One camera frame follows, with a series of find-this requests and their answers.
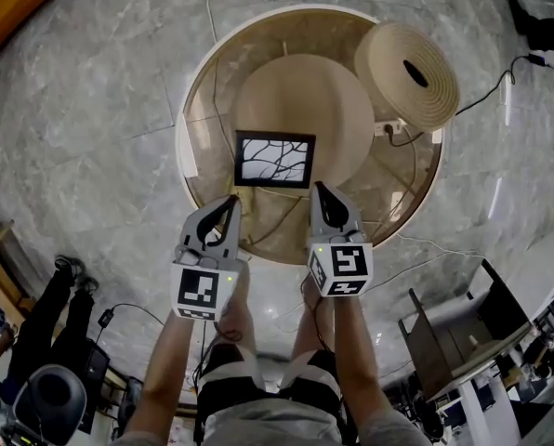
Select person's left leg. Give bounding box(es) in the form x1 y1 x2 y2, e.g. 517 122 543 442
215 261 260 360

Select person's leg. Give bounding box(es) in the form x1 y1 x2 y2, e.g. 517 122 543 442
289 274 339 361
215 261 260 360

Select black adapter with cable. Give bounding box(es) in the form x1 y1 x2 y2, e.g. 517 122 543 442
454 51 551 117

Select white desk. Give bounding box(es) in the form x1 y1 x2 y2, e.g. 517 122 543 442
423 290 554 446

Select white power strip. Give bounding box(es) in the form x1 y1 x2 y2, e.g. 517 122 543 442
373 117 443 145

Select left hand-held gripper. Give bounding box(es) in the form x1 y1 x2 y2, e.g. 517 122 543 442
170 195 251 322

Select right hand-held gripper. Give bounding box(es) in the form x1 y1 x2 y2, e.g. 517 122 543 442
306 181 375 298

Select black picture frame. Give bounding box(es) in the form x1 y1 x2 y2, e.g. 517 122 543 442
233 129 317 190

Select brown open wooden cabinet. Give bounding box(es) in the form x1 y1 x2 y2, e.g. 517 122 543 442
397 257 534 401

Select person's left forearm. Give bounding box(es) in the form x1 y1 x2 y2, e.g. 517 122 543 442
116 312 222 446

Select orange wooden furniture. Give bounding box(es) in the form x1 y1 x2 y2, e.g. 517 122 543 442
0 0 88 70

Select black bag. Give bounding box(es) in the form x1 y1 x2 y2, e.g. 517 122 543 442
508 0 554 56

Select person's right leg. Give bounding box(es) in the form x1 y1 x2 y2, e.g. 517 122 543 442
289 274 339 361

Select black box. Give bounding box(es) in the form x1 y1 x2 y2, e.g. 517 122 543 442
77 337 112 436

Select white floor cable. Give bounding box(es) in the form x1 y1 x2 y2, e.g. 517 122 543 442
364 234 485 295

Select grey office chair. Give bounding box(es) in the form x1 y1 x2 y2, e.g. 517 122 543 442
0 363 89 446

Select grey shirt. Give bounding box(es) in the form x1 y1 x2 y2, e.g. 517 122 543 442
112 404 434 446

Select beige round table base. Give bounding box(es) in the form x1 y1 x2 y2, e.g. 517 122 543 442
231 53 376 190

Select person's right forearm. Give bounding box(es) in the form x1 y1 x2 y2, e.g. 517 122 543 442
331 290 430 446

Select round glass table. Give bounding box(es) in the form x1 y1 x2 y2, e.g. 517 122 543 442
174 4 447 267

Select black and white shorts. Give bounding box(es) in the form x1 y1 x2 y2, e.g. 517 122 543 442
193 344 346 436

